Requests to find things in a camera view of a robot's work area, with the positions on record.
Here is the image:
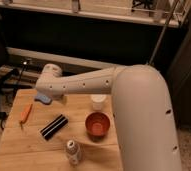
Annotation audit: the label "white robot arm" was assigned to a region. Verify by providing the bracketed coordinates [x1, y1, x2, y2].
[36, 64, 182, 171]

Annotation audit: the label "white cup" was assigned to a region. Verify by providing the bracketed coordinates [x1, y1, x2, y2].
[91, 94, 107, 111]

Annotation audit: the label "red bowl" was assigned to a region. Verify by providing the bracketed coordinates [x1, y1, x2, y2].
[85, 112, 110, 137]

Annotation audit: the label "black striped eraser block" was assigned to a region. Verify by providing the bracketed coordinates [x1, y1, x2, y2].
[40, 115, 68, 140]

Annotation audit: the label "grey cabinet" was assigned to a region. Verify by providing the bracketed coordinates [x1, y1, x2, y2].
[166, 8, 191, 127]

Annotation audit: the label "metal pole stand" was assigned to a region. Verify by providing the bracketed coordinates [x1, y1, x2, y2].
[147, 0, 179, 66]

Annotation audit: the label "white baseboard rail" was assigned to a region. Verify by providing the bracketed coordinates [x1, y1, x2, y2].
[7, 47, 117, 73]

